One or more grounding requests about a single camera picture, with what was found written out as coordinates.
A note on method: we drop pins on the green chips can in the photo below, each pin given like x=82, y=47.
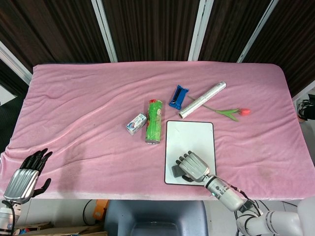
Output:
x=154, y=123

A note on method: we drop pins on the blue snack packet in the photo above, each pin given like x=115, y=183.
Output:
x=178, y=97

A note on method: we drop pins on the silver foil roll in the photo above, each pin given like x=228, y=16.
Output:
x=201, y=100

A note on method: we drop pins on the pink velvet table cloth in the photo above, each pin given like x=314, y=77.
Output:
x=86, y=110

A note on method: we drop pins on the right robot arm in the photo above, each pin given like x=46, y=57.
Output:
x=226, y=194

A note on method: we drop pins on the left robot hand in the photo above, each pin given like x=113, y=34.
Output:
x=22, y=183

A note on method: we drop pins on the small blue white carton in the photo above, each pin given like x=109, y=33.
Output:
x=136, y=124

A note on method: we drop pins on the dark gray sponge pad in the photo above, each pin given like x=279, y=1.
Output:
x=176, y=171

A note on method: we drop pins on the artificial pink tulip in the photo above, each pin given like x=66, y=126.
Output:
x=244, y=111

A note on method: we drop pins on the orange plastic object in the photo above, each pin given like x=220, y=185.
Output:
x=100, y=209

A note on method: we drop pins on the white board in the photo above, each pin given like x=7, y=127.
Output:
x=189, y=137

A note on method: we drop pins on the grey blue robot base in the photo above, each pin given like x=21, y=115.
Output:
x=155, y=216

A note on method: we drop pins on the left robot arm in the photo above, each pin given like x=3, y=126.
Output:
x=6, y=216

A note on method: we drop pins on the white partition post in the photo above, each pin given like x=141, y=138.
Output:
x=14, y=64
x=105, y=29
x=257, y=32
x=200, y=29

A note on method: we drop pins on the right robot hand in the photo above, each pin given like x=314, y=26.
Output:
x=195, y=167

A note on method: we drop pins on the brown cardboard box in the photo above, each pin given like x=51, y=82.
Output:
x=61, y=231

